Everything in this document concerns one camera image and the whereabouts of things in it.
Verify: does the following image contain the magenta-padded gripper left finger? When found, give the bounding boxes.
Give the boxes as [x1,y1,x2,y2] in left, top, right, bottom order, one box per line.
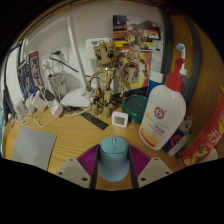
[55,143,101,189]

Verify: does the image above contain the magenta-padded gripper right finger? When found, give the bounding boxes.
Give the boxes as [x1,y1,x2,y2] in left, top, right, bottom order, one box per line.
[127,143,173,189]

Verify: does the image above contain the light blue computer mouse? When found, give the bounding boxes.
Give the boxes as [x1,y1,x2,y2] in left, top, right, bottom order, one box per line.
[98,135,130,183]

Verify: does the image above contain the grey mouse pad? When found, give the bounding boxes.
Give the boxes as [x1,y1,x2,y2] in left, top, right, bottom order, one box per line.
[12,126,58,172]

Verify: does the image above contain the small blue white box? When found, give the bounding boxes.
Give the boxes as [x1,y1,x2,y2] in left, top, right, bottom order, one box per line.
[163,120,193,157]

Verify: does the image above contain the white red-pump lotion bottle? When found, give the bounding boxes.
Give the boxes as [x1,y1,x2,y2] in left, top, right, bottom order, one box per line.
[138,55,188,152]

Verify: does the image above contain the black ruler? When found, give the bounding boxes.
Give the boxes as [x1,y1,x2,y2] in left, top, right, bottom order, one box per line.
[80,111,110,131]

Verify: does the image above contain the small white square clock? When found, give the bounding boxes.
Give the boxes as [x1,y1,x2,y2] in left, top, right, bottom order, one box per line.
[111,110,129,128]

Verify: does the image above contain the white power strip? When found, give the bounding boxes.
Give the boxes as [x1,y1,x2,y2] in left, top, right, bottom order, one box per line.
[49,99,64,118]

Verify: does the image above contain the dark green round container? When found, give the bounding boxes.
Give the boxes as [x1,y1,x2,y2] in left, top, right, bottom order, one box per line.
[121,95,149,125]

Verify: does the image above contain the red yellow snack tube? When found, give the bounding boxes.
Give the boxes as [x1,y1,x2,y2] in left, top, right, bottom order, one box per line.
[179,85,224,168]

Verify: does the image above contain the large white power adapter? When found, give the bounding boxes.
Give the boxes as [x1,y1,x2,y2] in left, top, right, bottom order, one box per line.
[33,89,56,111]

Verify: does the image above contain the small white charger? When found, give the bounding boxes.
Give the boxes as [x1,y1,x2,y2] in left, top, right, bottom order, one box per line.
[24,96,34,113]

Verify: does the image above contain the clear plastic cup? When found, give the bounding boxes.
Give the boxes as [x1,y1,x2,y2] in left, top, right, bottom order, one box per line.
[13,97,27,117]

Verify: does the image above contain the blue white-capped bottle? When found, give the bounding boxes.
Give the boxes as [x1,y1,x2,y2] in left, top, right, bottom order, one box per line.
[146,70,165,98]

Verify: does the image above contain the steel cup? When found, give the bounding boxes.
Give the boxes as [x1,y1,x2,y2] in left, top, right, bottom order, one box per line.
[48,72,67,98]

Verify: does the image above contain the brown brick-built tree figure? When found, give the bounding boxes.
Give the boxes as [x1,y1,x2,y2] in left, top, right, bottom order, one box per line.
[85,39,126,118]

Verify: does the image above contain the blue robot model kit box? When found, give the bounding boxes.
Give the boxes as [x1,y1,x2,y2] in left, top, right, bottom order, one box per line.
[17,50,44,101]

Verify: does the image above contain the colourful printed figure box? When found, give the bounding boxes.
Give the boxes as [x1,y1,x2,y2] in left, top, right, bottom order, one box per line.
[112,14,165,98]

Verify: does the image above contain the white cable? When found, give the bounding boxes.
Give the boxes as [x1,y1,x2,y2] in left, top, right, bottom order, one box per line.
[9,66,64,128]

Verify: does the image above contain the black cable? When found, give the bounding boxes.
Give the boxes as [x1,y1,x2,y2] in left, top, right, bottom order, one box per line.
[49,49,79,74]

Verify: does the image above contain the white wall socket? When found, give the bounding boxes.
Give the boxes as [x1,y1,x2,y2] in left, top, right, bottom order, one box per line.
[49,46,70,64]
[40,54,51,71]

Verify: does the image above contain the white wall-mounted box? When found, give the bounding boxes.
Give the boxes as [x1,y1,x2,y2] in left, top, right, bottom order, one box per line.
[85,37,109,59]

